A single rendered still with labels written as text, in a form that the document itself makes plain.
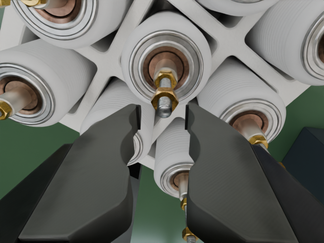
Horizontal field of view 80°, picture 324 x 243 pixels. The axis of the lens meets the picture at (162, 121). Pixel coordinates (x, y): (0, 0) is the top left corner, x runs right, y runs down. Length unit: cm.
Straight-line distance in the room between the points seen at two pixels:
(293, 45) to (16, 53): 28
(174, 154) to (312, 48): 19
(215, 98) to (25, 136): 58
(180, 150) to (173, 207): 54
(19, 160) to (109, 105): 56
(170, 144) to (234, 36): 17
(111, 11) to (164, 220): 78
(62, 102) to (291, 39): 25
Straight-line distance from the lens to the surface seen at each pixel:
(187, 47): 20
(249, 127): 24
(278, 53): 25
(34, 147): 71
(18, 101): 25
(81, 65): 30
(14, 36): 34
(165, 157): 28
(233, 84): 25
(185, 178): 29
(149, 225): 91
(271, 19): 28
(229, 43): 28
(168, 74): 17
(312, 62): 25
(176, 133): 31
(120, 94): 28
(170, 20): 20
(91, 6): 21
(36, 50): 27
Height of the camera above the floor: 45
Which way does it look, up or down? 58 degrees down
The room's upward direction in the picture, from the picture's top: 177 degrees counter-clockwise
